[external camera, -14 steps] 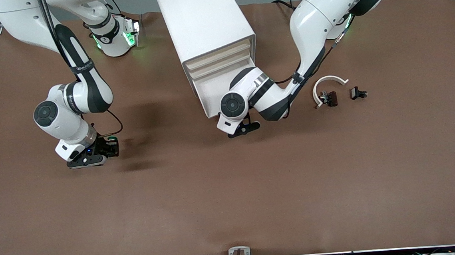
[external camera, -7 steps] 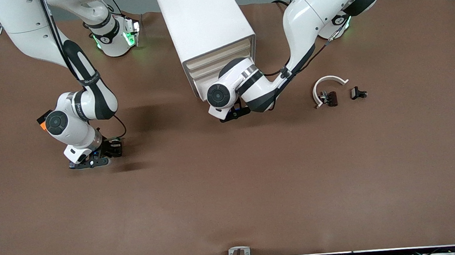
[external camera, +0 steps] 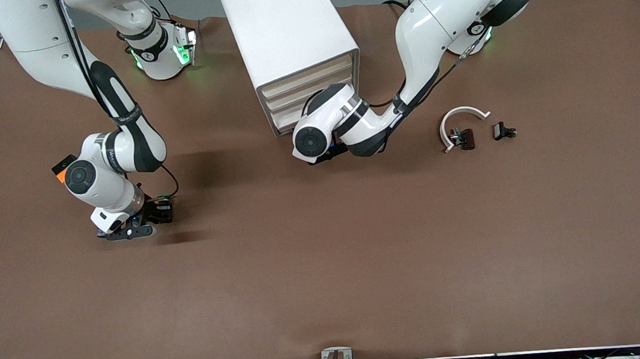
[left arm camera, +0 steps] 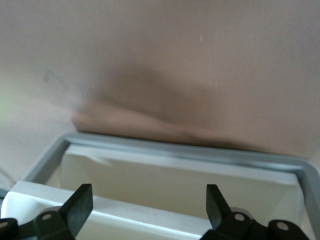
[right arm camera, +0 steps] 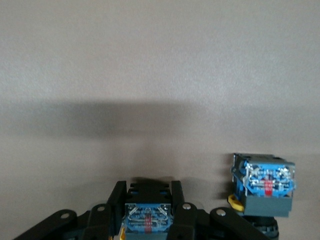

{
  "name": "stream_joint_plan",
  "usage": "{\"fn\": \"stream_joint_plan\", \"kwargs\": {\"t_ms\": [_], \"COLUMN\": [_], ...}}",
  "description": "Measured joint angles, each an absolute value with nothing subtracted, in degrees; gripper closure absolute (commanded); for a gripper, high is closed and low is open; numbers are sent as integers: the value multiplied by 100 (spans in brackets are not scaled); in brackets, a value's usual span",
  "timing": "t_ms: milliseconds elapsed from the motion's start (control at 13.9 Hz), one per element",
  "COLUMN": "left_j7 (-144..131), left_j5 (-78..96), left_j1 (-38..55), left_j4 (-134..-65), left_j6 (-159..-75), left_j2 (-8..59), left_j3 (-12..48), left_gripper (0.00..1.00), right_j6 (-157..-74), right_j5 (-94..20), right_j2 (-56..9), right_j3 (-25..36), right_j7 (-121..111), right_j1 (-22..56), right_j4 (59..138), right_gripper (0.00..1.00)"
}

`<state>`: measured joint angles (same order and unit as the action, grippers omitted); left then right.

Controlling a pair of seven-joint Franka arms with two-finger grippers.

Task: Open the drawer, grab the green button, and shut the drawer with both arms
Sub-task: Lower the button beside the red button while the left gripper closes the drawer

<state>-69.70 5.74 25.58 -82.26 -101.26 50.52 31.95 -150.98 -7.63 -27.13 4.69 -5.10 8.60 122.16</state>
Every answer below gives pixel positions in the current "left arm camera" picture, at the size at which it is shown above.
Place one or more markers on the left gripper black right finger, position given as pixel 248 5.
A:
pixel 220 215

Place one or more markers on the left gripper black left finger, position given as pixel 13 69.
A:
pixel 77 210

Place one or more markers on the white drawer cabinet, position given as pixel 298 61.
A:
pixel 175 150

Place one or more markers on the brown table cover mat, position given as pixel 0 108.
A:
pixel 160 50

